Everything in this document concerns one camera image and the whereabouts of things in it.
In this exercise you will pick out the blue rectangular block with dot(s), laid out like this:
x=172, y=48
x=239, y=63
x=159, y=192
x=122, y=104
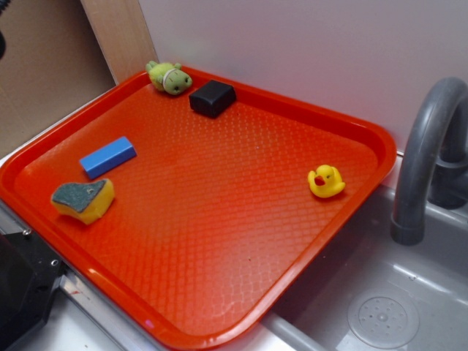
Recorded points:
x=108, y=157

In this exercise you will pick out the black rectangular block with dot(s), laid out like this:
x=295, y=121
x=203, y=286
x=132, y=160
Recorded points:
x=212, y=99

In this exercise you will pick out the green and yellow sponge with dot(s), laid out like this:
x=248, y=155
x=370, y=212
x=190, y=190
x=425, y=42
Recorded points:
x=86, y=202

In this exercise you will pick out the wooden board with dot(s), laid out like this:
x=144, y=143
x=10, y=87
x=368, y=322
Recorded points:
x=122, y=34

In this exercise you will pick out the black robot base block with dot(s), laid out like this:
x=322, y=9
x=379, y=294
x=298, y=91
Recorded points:
x=30, y=276

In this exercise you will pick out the grey toy faucet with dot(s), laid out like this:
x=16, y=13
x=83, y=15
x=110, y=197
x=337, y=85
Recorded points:
x=434, y=166

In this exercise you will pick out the yellow rubber duck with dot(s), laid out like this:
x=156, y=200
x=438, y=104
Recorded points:
x=326, y=181

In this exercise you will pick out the red plastic tray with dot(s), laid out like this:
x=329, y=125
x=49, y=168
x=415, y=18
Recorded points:
x=213, y=219

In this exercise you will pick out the grey toy sink basin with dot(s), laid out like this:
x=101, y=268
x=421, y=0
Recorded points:
x=366, y=292

